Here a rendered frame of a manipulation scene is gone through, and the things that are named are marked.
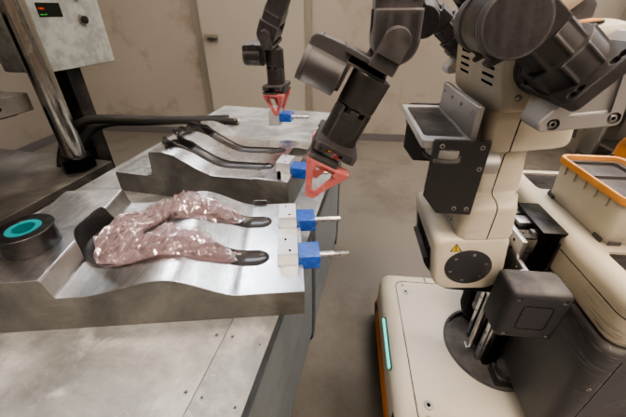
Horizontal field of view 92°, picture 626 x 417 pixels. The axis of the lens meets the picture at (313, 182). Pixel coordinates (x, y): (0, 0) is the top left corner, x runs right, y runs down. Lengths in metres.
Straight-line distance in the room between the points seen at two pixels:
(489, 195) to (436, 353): 0.62
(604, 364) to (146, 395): 0.82
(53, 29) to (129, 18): 2.49
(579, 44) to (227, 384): 0.62
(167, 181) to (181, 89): 2.87
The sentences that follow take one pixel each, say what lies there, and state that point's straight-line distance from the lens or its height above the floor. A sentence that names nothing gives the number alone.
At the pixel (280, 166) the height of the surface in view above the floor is 0.91.
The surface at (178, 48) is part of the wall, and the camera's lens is 3.64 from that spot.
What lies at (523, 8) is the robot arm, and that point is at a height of 1.25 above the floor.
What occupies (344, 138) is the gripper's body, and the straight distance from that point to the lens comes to 0.45.
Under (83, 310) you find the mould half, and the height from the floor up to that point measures 0.84.
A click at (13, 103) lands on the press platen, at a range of 1.22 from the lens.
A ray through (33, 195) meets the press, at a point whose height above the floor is 0.78.
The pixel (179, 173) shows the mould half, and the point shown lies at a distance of 0.87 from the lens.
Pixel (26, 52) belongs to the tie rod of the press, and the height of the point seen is 1.15.
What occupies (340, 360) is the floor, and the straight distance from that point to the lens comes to 1.45.
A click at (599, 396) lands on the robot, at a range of 0.99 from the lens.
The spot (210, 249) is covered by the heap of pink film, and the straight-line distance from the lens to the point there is 0.56.
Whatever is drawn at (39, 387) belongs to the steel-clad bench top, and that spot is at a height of 0.80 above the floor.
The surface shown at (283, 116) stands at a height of 0.94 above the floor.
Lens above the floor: 1.25
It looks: 30 degrees down
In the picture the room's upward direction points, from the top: straight up
